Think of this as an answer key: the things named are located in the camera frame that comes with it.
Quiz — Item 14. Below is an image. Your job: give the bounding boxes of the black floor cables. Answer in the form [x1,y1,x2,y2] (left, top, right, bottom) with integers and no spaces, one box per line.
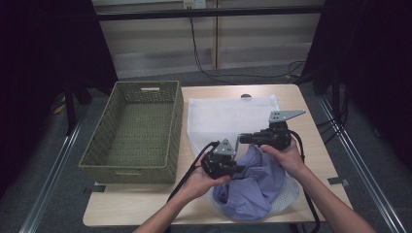
[315,90,352,146]

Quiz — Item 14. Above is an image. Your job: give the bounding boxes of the yellow floor object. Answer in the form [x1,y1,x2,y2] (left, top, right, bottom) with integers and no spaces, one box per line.
[51,93,68,115]

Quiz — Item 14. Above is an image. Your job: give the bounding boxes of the white mesh laundry bag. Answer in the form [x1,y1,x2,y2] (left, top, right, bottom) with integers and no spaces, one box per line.
[187,94,301,223]

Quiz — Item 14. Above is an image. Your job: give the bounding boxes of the white wall socket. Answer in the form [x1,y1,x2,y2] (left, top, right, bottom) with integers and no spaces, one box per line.
[183,0,207,10]

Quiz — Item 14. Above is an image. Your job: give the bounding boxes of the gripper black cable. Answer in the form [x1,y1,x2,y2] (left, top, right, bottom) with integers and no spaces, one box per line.
[289,129,322,233]
[166,140,222,204]

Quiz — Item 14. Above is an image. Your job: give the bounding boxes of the person's left hand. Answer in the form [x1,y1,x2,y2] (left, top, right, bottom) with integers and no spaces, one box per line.
[181,151,231,204]

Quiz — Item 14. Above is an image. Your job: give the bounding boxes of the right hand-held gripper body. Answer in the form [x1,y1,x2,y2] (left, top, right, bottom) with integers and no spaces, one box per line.
[257,110,307,151]

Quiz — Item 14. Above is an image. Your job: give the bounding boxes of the black tape mark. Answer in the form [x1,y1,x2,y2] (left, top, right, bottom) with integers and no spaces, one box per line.
[326,177,351,187]

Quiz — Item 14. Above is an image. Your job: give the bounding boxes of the dark curtain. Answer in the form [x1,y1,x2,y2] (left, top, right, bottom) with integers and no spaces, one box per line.
[0,0,119,198]
[300,0,412,171]

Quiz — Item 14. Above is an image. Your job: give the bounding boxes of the metal floor rail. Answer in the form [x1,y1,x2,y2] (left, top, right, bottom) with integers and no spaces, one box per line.
[18,119,86,233]
[318,96,408,233]

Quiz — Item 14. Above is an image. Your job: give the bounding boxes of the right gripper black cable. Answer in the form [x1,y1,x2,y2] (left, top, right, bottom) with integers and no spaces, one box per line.
[289,129,322,233]

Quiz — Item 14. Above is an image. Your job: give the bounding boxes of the black wall cable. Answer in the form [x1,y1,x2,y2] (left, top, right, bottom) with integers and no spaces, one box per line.
[189,17,307,86]

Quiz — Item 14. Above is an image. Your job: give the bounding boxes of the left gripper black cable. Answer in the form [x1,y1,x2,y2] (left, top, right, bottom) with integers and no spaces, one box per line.
[166,140,222,204]

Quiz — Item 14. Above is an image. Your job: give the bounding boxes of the black horizontal bar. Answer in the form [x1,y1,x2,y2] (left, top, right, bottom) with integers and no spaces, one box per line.
[96,5,326,22]

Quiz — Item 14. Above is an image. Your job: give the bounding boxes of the green woven basket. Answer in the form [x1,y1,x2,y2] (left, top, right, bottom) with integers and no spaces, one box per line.
[78,80,185,185]

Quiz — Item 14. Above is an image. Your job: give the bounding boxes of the purple shirt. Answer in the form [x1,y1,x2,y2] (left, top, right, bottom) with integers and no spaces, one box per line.
[212,144,287,222]

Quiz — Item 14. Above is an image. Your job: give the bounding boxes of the person's right hand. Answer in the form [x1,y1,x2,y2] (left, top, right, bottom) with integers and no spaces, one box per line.
[259,139,307,179]

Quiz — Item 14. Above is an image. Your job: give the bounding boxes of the black metal stand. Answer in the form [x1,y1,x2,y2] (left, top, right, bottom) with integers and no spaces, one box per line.
[297,62,345,125]
[62,77,94,136]

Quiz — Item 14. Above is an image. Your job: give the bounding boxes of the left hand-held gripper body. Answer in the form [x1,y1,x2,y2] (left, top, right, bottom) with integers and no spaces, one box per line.
[200,139,236,181]

